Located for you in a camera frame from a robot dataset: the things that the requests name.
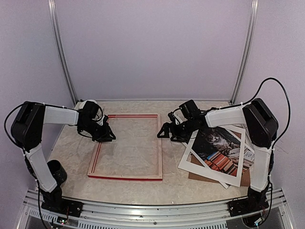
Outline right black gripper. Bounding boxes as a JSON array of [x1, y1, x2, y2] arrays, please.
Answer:
[[157, 118, 195, 142]]

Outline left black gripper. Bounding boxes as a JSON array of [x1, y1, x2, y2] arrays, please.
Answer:
[[79, 120, 116, 142]]

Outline white photo mat board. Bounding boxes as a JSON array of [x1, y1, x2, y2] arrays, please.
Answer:
[[178, 130, 244, 188]]

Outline wooden red picture frame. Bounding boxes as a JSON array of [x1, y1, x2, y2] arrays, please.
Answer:
[[87, 114, 163, 181]]

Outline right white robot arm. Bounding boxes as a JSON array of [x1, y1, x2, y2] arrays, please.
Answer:
[[157, 98, 279, 192]]

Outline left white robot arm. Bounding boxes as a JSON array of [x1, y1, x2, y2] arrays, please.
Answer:
[[11, 100, 116, 193]]

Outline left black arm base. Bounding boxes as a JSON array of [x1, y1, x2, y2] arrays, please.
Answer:
[[39, 186, 84, 218]]

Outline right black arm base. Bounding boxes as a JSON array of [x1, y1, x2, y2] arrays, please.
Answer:
[[228, 185, 269, 217]]

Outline cat and books photo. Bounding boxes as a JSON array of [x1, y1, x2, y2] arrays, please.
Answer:
[[187, 125, 254, 176]]

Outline grey round plate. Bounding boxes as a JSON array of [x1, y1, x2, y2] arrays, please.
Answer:
[[95, 106, 103, 121]]

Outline orange white bowl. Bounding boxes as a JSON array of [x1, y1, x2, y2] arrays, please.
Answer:
[[79, 99, 97, 110]]

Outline black cylindrical cup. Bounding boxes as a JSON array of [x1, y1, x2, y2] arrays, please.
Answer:
[[47, 160, 67, 186]]

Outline brown cardboard backing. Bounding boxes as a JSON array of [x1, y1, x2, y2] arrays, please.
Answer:
[[188, 156, 250, 187]]

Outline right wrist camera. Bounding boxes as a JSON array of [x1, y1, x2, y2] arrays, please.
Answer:
[[168, 100, 201, 121]]

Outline aluminium front rail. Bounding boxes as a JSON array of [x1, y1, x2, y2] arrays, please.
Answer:
[[15, 189, 295, 229]]

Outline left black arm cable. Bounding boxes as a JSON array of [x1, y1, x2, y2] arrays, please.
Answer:
[[4, 102, 27, 150]]

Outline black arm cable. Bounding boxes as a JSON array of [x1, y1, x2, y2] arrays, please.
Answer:
[[4, 102, 27, 150], [243, 77, 293, 153]]

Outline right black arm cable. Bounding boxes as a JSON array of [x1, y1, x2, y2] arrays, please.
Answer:
[[243, 77, 293, 153]]

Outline left aluminium post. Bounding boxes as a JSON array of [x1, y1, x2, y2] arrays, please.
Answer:
[[48, 0, 78, 105]]

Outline aluminium post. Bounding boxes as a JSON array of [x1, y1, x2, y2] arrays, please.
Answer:
[[230, 0, 259, 104], [48, 0, 78, 105]]

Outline right aluminium post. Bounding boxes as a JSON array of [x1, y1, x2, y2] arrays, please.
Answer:
[[230, 0, 259, 104]]

